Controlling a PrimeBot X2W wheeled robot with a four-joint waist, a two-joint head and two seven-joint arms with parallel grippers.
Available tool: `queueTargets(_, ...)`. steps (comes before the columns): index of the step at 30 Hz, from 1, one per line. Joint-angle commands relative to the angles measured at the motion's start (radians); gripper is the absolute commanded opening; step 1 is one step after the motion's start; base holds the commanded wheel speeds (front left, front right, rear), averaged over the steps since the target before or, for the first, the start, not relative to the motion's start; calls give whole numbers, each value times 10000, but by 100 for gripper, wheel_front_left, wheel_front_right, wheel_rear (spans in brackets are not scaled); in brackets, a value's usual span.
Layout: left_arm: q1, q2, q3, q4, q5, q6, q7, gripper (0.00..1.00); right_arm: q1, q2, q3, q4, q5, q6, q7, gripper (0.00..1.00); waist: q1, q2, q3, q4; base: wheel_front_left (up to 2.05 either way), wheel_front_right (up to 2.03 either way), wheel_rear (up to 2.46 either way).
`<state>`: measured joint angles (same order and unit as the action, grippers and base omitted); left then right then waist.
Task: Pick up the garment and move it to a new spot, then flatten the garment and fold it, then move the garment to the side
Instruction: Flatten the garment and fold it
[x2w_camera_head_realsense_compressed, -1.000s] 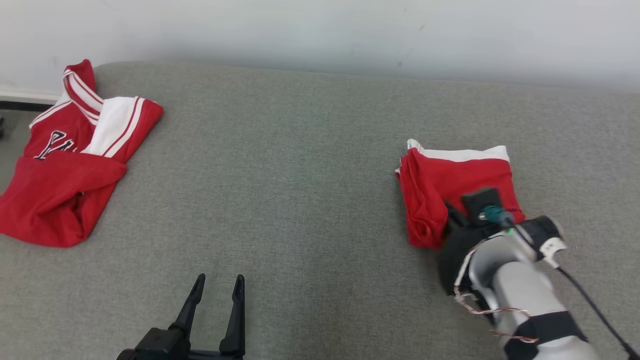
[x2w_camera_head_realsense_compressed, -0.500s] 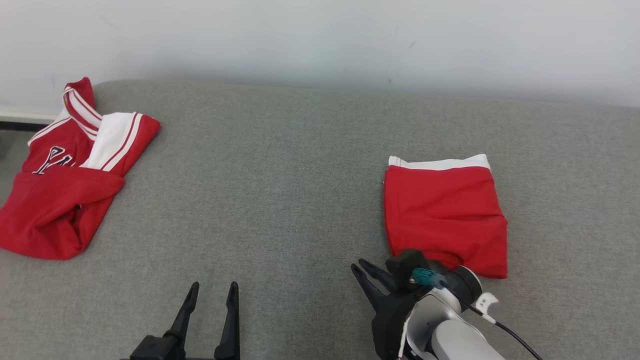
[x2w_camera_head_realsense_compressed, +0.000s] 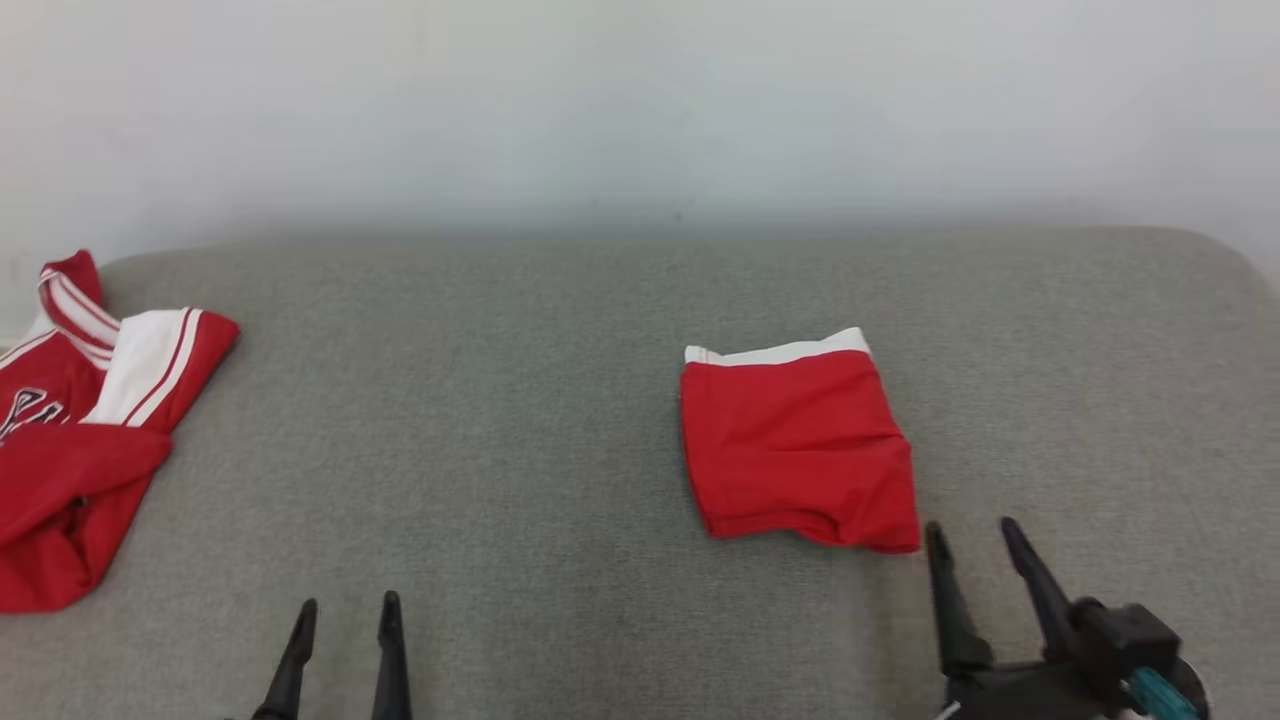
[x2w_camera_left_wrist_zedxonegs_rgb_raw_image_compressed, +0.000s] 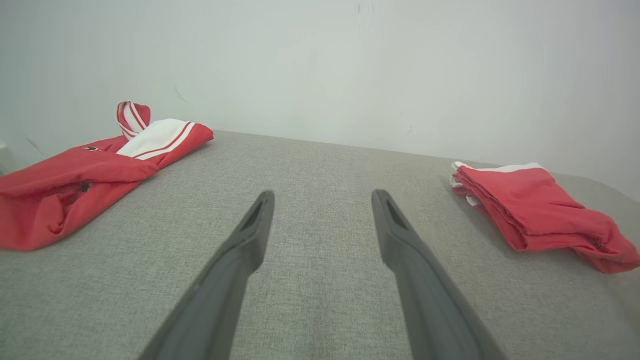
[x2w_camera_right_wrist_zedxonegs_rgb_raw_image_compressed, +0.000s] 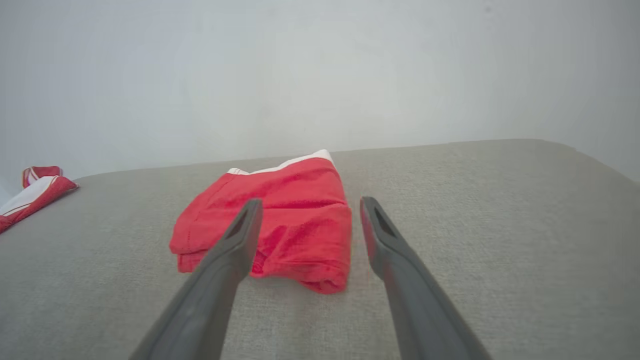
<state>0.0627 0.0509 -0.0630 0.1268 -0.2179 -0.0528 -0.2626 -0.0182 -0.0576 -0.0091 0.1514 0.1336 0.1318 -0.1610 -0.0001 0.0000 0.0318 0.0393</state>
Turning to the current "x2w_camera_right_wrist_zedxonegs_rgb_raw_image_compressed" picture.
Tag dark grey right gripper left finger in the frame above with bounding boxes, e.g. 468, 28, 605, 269
130, 198, 264, 360

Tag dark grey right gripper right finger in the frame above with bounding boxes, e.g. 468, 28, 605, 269
360, 196, 494, 360

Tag stack of red shirts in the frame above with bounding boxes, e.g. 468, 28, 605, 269
169, 149, 353, 295

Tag red Bulls jersey white sleeves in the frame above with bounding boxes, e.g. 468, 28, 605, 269
0, 165, 80, 234

